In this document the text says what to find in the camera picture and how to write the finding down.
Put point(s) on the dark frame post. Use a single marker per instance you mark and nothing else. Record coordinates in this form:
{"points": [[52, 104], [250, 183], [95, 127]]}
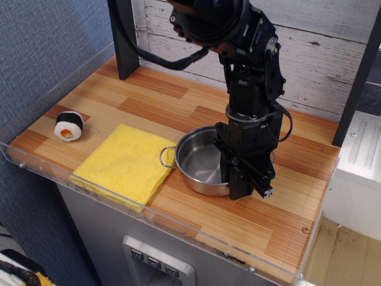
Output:
{"points": [[123, 29], [359, 83]]}

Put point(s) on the left dark frame post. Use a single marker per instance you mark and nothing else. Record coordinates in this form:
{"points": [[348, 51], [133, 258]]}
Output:
{"points": [[123, 29]]}

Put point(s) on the yellow black object corner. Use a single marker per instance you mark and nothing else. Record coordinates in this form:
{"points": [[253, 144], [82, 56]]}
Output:
{"points": [[20, 276]]}

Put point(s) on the yellow cloth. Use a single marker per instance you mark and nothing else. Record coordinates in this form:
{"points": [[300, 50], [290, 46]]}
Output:
{"points": [[126, 167]]}

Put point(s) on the right dark frame post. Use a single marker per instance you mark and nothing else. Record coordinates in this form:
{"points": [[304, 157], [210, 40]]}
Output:
{"points": [[359, 83]]}

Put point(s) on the clear acrylic guard rail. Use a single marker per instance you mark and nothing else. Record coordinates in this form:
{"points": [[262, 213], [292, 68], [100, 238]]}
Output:
{"points": [[167, 104]]}

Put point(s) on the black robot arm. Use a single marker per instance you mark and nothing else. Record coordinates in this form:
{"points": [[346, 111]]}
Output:
{"points": [[248, 48]]}

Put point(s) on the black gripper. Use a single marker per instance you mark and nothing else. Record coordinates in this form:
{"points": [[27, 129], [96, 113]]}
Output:
{"points": [[246, 149]]}

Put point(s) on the plush sushi roll toy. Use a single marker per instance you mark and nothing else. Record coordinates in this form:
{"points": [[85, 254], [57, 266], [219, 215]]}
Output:
{"points": [[69, 126]]}

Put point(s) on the white appliance top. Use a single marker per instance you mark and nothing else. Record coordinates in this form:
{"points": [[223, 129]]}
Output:
{"points": [[353, 196]]}

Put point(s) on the metal pot with handles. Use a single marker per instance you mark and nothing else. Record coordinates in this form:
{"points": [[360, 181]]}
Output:
{"points": [[198, 159]]}

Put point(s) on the grey cabinet with dispenser panel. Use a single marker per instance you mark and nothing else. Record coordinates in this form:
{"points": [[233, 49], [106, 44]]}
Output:
{"points": [[183, 238]]}

